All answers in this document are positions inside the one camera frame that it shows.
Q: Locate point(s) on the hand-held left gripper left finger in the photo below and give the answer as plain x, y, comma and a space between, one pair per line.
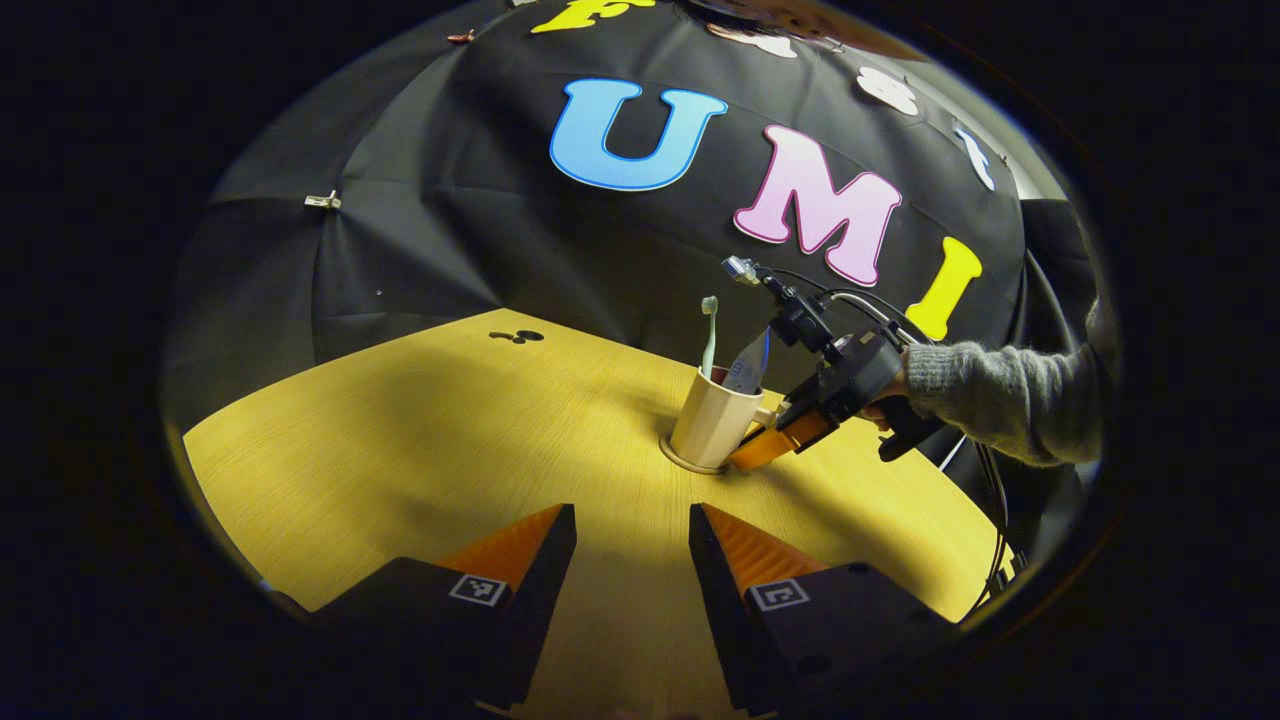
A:
540, 600

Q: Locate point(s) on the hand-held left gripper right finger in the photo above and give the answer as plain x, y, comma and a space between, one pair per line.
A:
722, 610

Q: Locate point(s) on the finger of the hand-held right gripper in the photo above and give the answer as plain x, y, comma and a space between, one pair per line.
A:
765, 450

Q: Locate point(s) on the beige cup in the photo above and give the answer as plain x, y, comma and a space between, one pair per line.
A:
710, 420

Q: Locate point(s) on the white toothpaste tube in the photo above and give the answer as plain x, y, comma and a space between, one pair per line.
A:
745, 372

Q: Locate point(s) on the round brown coaster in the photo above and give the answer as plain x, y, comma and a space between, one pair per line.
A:
672, 457

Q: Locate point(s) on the pale green toothbrush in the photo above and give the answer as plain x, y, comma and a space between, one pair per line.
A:
709, 306

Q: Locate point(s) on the wooden desktop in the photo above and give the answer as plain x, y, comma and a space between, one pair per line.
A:
450, 450

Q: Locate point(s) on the black backdrop cloth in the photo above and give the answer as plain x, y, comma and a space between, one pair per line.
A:
450, 200

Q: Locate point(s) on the small white clip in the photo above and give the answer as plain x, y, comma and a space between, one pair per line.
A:
322, 201

